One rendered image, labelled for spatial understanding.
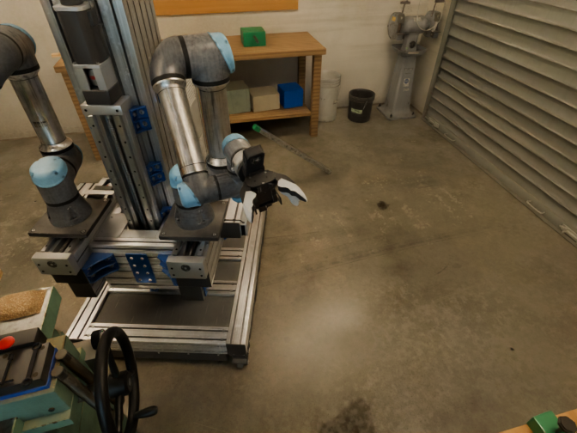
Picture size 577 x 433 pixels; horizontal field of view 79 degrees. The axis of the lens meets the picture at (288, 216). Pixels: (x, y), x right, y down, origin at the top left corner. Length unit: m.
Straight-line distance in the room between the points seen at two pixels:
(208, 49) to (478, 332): 1.91
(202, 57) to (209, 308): 1.22
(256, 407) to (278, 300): 0.60
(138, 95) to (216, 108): 0.31
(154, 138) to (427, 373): 1.65
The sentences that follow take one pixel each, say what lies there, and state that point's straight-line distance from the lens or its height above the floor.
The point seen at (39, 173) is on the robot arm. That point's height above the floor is 1.04.
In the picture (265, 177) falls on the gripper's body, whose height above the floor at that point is 1.25.
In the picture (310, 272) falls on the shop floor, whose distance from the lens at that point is 2.27.
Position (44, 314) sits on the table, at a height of 0.90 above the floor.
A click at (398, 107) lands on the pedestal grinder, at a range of 4.31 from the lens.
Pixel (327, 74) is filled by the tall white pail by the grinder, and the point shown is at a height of 0.43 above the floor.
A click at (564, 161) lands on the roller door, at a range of 3.12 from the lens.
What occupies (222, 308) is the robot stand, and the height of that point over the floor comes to 0.21.
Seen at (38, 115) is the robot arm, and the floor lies 1.19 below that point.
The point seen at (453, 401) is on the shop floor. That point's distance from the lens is 2.01.
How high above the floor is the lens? 1.71
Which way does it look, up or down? 40 degrees down
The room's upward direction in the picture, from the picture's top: straight up
